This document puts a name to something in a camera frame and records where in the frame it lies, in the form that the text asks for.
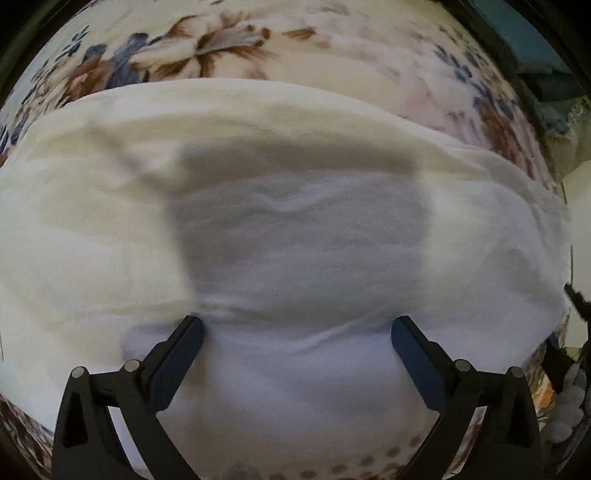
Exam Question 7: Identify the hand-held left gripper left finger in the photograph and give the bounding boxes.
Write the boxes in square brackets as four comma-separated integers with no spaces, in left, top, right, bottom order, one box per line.
[52,315,205,480]

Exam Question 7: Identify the floral printed blanket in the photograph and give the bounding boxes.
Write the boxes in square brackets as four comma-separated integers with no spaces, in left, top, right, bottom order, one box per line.
[0,0,570,480]

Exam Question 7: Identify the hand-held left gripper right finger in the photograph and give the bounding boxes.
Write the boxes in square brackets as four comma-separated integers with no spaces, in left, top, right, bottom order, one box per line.
[391,316,544,480]

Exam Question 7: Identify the teal cloth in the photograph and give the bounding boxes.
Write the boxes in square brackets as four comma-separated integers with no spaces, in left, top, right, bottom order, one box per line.
[466,0,591,139]

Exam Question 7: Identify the white pants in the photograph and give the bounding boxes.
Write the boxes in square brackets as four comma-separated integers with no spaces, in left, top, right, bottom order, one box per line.
[0,78,573,480]

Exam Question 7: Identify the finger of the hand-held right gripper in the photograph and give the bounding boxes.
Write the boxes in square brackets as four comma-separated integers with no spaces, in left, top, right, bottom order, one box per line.
[564,283,591,324]

